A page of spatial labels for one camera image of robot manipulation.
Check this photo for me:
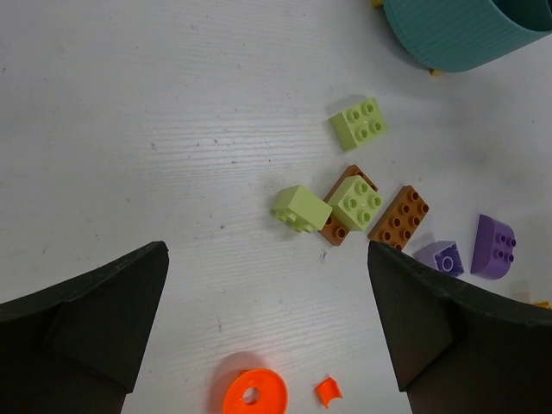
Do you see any light green curved lego brick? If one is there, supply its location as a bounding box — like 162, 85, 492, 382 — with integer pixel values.
329, 97, 388, 151

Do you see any light green tipped lego brick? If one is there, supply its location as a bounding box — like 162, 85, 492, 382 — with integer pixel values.
271, 185, 332, 233

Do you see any yellow long lego brick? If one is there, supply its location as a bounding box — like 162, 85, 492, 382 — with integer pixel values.
511, 291, 551, 309

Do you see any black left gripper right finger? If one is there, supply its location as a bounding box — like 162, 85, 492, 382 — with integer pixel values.
367, 241, 551, 413

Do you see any brown lego plate under green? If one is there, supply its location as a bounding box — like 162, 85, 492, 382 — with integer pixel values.
318, 164, 379, 246

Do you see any teal round divided container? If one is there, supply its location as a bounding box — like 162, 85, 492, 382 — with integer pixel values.
383, 0, 551, 72

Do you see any purple curved lego brick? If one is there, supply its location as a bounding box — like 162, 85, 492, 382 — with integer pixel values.
470, 214, 517, 279

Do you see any brown flat lego plate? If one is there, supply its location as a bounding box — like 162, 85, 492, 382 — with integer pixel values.
367, 185, 430, 251

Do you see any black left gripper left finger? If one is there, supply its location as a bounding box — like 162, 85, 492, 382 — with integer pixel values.
1, 241, 169, 413

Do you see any light green lego on brown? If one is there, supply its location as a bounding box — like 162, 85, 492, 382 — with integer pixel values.
328, 175, 383, 231

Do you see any orange plastic ring disc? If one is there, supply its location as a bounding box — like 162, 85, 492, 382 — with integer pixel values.
223, 368, 288, 414

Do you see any small orange plastic piece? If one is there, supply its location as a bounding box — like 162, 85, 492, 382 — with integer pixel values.
315, 376, 342, 410

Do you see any purple square lego brick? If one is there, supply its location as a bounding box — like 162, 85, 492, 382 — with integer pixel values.
414, 241, 464, 277

